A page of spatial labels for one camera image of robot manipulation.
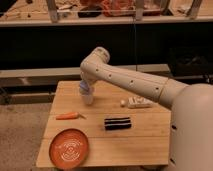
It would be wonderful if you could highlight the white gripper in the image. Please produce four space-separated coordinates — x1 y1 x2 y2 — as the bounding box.
79 80 94 105

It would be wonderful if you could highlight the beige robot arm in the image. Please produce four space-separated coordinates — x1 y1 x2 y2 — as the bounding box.
80 47 213 171

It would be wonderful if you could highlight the black striped sponge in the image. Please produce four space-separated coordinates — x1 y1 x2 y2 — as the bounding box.
104 117 132 130

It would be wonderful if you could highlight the white sponge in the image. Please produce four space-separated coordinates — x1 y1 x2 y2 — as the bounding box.
127 97 153 109

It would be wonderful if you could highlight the orange carrot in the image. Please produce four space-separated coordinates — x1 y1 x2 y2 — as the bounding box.
56 112 86 120

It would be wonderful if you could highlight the wooden bench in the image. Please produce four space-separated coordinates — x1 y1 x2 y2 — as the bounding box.
0 64 170 87

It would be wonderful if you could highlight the wooden table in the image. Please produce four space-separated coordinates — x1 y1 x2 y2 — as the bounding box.
36 81 170 168

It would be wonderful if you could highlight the orange patterned plate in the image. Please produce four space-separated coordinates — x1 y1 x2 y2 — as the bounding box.
49 128 89 170

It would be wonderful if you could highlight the background shelf with clutter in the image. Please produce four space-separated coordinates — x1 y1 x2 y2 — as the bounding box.
0 0 213 27

